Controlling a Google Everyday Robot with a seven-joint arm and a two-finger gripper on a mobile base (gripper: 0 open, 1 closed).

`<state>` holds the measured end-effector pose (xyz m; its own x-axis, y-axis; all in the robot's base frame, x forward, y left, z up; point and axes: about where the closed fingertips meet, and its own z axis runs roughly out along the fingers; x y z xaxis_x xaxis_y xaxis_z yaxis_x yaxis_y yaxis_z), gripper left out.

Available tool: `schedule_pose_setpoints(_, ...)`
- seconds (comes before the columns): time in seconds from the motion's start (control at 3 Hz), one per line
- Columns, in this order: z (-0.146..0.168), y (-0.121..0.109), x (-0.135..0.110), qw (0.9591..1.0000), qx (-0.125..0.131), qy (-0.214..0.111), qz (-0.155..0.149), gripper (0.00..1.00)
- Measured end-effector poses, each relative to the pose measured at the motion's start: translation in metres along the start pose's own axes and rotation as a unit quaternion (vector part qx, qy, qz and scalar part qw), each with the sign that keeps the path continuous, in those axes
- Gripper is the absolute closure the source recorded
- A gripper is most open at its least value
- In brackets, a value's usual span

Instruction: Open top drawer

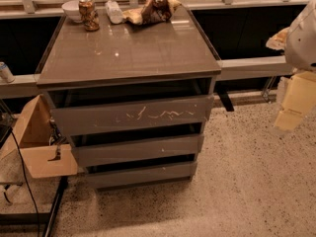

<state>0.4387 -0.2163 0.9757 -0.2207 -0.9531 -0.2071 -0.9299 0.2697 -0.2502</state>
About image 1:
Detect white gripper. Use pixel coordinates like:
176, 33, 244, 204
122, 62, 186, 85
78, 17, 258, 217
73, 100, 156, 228
274, 71, 316, 131

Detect grey top drawer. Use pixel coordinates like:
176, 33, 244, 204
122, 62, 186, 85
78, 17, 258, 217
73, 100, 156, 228
51, 95, 213, 136

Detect grey drawer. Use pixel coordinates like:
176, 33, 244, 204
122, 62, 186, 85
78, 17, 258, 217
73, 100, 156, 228
72, 134, 204, 167
51, 95, 213, 136
87, 161, 198, 189

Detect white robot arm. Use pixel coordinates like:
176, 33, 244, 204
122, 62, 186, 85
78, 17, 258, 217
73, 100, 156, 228
266, 0, 316, 132

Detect grey bottom drawer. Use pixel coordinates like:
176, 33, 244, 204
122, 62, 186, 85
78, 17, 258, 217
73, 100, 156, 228
87, 161, 198, 189

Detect grey drawer cabinet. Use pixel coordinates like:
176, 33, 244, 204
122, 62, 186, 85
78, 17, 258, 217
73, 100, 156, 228
38, 7, 221, 178

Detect grey middle drawer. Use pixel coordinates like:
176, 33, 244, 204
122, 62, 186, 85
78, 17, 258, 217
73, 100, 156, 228
72, 134, 204, 167

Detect open cardboard box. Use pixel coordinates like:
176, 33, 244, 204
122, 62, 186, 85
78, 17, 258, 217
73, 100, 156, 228
0, 95, 78, 179

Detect crumpled brown chip bag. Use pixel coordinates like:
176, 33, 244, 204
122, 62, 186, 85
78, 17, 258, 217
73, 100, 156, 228
122, 0, 182, 25

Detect crushed brown soda can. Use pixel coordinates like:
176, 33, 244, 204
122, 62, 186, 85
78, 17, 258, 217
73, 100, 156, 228
78, 0, 100, 32

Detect white bowl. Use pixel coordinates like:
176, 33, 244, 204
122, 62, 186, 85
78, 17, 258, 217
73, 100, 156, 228
61, 0, 81, 23

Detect white can on ledge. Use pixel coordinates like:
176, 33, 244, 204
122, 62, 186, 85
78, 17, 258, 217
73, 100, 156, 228
0, 62, 15, 83

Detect black table frame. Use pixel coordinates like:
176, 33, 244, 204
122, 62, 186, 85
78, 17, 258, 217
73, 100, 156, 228
0, 176, 68, 237

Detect black cable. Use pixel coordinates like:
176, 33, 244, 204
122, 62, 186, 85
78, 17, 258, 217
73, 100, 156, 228
9, 128, 42, 237

